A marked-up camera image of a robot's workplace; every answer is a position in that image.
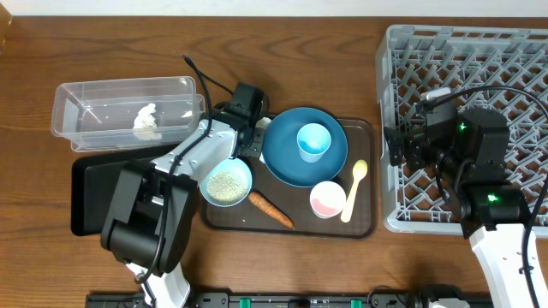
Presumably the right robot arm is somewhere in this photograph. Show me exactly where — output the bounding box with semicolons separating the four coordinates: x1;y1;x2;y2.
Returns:
383;88;547;307

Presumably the light blue cup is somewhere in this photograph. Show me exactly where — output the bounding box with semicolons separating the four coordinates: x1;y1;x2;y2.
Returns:
296;123;331;163

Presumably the pink and white cup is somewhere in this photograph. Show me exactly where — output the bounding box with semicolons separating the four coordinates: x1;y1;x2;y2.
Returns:
309;181;346;219

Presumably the white tissue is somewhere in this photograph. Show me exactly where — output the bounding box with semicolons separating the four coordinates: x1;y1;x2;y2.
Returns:
256;116;271;163

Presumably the yellow plastic spoon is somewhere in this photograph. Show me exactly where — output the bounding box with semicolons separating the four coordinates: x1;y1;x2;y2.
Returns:
341;159;368;223

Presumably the light blue rice bowl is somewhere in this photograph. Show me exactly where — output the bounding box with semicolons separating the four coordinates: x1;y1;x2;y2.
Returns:
200;158;253;207

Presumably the brown serving tray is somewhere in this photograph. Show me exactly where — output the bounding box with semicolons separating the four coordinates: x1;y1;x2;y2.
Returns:
200;118;378;239

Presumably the clear plastic bin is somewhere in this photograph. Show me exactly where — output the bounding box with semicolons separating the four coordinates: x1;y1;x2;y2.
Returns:
51;76;206;152

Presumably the dark blue plate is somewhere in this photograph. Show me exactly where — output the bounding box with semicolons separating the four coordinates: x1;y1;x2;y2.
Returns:
262;107;348;187

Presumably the orange carrot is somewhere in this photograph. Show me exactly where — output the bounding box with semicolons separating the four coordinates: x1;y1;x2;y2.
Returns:
248;192;295;229

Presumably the white crumpled paper in bin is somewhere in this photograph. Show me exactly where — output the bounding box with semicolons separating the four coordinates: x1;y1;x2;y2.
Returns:
133;104;162;141

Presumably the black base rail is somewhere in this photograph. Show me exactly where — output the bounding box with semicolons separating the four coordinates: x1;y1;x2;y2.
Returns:
85;290;493;308

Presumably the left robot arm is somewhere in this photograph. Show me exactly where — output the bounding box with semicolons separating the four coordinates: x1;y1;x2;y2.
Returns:
100;82;269;307

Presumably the grey dishwasher rack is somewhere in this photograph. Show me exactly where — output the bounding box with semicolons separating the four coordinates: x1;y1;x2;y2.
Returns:
376;25;547;235

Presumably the black bin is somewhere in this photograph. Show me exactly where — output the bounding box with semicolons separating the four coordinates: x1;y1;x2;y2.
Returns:
70;145;175;236

